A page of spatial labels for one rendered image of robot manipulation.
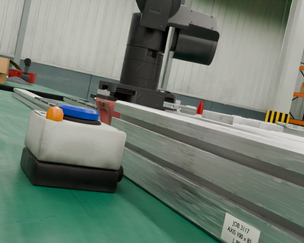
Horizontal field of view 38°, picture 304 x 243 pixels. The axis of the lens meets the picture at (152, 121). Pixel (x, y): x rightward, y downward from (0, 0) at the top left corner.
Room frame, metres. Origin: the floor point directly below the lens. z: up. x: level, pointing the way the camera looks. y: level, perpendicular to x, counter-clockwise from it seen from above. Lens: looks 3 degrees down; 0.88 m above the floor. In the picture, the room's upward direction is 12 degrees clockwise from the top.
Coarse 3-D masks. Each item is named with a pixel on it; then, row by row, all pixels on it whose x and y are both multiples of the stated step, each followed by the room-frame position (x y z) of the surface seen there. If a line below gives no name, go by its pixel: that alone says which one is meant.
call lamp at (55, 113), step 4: (52, 108) 0.39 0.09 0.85; (56, 108) 0.39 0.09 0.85; (60, 108) 0.40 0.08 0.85; (48, 112) 0.39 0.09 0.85; (52, 112) 0.39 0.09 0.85; (56, 112) 0.39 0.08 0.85; (60, 112) 0.39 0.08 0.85; (48, 116) 0.39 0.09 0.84; (52, 116) 0.39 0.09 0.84; (56, 116) 0.39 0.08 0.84; (60, 116) 0.39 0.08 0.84; (56, 120) 0.39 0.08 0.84; (60, 120) 0.39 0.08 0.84
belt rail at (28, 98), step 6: (18, 90) 1.53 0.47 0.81; (24, 90) 1.59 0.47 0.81; (18, 96) 1.50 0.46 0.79; (24, 96) 1.40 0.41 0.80; (30, 96) 1.30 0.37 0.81; (36, 96) 1.33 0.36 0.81; (24, 102) 1.38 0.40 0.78; (30, 102) 1.29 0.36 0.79; (36, 102) 1.21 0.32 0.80; (42, 102) 1.13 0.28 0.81; (36, 108) 1.19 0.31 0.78; (42, 108) 1.15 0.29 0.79; (48, 108) 1.06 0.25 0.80
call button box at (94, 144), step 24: (48, 120) 0.39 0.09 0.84; (72, 120) 0.41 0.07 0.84; (96, 120) 0.45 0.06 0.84; (48, 144) 0.39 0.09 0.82; (72, 144) 0.40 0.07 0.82; (96, 144) 0.40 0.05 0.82; (120, 144) 0.42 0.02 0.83; (24, 168) 0.43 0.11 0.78; (48, 168) 0.39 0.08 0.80; (72, 168) 0.40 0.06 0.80; (96, 168) 0.41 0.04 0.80; (120, 168) 0.45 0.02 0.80
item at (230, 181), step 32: (128, 128) 0.52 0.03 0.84; (160, 128) 0.47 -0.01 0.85; (192, 128) 0.39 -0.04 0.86; (224, 128) 0.35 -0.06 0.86; (128, 160) 0.51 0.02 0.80; (160, 160) 0.46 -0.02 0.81; (192, 160) 0.38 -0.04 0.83; (224, 160) 0.34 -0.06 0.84; (256, 160) 0.33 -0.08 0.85; (288, 160) 0.28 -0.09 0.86; (160, 192) 0.42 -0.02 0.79; (192, 192) 0.37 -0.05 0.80; (224, 192) 0.35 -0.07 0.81; (256, 192) 0.30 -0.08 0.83; (288, 192) 0.28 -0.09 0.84; (224, 224) 0.33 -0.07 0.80; (256, 224) 0.30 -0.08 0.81; (288, 224) 0.29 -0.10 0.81
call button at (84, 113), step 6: (66, 108) 0.42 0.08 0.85; (72, 108) 0.42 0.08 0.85; (78, 108) 0.42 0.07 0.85; (84, 108) 0.43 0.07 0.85; (66, 114) 0.42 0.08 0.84; (72, 114) 0.42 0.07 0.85; (78, 114) 0.42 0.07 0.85; (84, 114) 0.42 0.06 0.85; (90, 114) 0.42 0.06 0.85; (96, 114) 0.43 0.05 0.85
